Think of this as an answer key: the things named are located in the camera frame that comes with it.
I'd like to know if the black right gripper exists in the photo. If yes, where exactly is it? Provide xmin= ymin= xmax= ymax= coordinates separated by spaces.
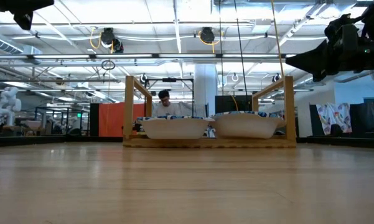
xmin=285 ymin=40 xmax=374 ymax=82

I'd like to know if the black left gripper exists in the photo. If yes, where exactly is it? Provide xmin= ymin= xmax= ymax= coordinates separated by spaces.
xmin=0 ymin=0 xmax=55 ymax=31

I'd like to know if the blue patterned white paper bowl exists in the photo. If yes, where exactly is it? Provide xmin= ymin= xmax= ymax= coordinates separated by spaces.
xmin=136 ymin=115 xmax=216 ymax=140
xmin=210 ymin=111 xmax=286 ymax=140

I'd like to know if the wooden shelf rack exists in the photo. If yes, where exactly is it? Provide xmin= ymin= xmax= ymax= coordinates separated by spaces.
xmin=123 ymin=75 xmax=297 ymax=149

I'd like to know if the colourful patterned cloth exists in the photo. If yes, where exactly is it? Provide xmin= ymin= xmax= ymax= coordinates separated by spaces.
xmin=316 ymin=103 xmax=352 ymax=135

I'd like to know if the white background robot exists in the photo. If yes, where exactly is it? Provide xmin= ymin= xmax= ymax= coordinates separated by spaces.
xmin=0 ymin=86 xmax=22 ymax=124

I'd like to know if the black monitor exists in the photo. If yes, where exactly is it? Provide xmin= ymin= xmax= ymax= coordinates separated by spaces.
xmin=215 ymin=95 xmax=253 ymax=114

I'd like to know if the white building column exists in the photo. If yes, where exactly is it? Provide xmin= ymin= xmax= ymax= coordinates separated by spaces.
xmin=194 ymin=63 xmax=218 ymax=115

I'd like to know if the black partition panel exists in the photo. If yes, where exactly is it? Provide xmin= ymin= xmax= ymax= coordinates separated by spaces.
xmin=89 ymin=103 xmax=100 ymax=137

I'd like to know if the orange partition panel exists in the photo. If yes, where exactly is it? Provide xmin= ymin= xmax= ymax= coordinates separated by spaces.
xmin=98 ymin=102 xmax=146 ymax=137

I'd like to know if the person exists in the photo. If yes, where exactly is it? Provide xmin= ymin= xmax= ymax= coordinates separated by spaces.
xmin=152 ymin=90 xmax=181 ymax=118

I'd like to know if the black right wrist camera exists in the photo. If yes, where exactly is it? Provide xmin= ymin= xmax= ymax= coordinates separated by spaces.
xmin=324 ymin=12 xmax=362 ymax=41

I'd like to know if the yellow hanging cable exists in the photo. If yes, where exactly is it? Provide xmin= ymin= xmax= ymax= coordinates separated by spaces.
xmin=270 ymin=0 xmax=286 ymax=78

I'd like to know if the thin black hanging cable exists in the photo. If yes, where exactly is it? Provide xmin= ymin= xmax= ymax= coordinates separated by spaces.
xmin=218 ymin=0 xmax=224 ymax=97
xmin=234 ymin=0 xmax=250 ymax=103

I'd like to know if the black ceiling cable reel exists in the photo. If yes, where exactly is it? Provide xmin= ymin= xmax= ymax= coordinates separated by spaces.
xmin=100 ymin=27 xmax=116 ymax=45
xmin=200 ymin=26 xmax=215 ymax=44

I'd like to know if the long ceiling light rail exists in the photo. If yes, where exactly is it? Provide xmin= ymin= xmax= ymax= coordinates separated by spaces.
xmin=0 ymin=53 xmax=296 ymax=60

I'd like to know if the black table border rail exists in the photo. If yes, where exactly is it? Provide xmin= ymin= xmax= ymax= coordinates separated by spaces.
xmin=0 ymin=135 xmax=374 ymax=147

